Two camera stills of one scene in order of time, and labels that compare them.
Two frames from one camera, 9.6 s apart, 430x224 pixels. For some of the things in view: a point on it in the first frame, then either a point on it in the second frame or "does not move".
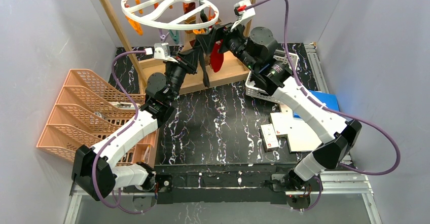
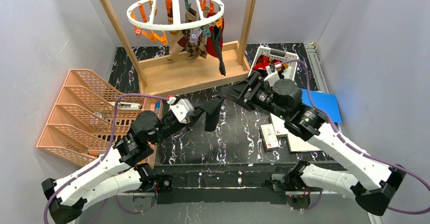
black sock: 203,44 → 216,38
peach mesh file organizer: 86,110 does not move
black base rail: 222,184 does not move
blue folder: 328,99 does not move
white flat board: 300,137 does not move
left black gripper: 187,63 → 193,117
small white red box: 270,142 does not move
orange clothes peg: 137,25 → 155,37
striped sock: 187,7 → 169,6
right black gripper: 218,36 → 250,91
